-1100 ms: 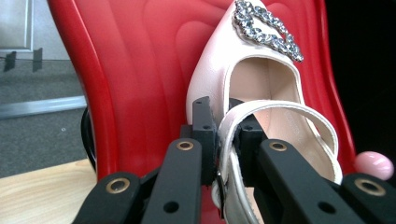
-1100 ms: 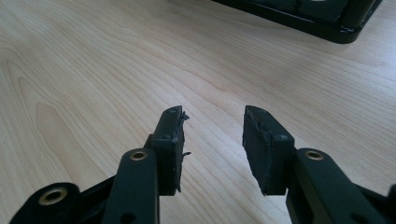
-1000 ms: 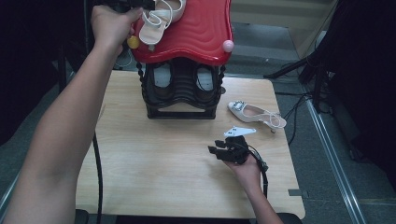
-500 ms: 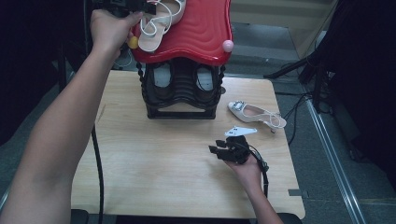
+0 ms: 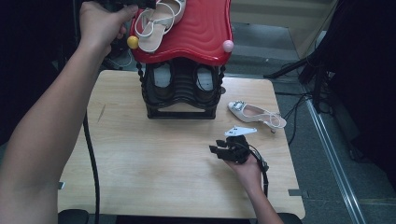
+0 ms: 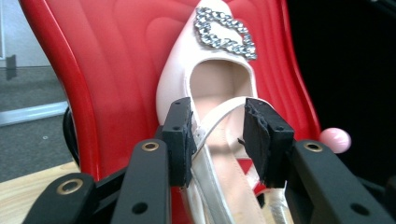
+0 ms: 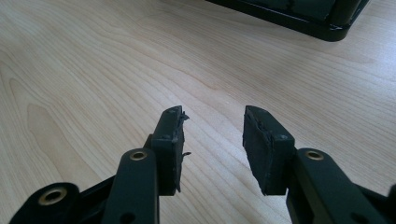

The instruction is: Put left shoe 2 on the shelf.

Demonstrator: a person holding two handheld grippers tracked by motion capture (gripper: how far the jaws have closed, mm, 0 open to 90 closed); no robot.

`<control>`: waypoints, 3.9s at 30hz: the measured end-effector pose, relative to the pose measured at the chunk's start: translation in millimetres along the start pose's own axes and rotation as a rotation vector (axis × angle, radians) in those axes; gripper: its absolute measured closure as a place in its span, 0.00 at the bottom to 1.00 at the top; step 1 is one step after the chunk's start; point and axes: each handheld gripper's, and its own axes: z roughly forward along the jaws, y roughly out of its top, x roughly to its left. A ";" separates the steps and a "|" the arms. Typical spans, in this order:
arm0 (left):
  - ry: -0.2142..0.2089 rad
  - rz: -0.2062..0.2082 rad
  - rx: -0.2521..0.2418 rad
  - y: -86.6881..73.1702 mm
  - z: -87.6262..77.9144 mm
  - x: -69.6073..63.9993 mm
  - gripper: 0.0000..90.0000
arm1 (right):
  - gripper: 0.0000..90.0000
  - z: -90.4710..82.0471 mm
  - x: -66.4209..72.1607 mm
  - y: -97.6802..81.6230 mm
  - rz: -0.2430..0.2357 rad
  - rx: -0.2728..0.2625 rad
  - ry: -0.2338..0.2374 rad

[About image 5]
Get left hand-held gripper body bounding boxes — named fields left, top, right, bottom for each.
left=92, top=0, right=145, bottom=11

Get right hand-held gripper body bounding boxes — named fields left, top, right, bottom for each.
left=218, top=125, right=259, bottom=165

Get white heeled sandal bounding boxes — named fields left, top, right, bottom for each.
left=134, top=0, right=188, bottom=54
left=227, top=100, right=288, bottom=134

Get red and black shoe rack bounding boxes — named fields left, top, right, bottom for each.
left=129, top=0, right=235, bottom=120

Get person's right hand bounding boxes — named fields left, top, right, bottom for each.
left=225, top=153, right=264, bottom=194

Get person's left hand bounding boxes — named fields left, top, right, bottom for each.
left=78, top=1, right=140, bottom=58

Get black curtain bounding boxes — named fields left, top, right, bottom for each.
left=0, top=0, right=129, bottom=147
left=323, top=0, right=396, bottom=195

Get black tripod stand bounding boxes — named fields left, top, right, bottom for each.
left=262, top=46, right=332, bottom=114

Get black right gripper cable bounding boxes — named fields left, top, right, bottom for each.
left=247, top=145, right=271, bottom=199

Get white floor cable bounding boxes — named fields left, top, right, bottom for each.
left=106, top=49, right=134, bottom=70

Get black floor cables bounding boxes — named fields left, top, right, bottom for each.
left=274, top=62, right=314, bottom=147

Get metal floor rail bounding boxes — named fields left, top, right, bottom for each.
left=304, top=98, right=368, bottom=224

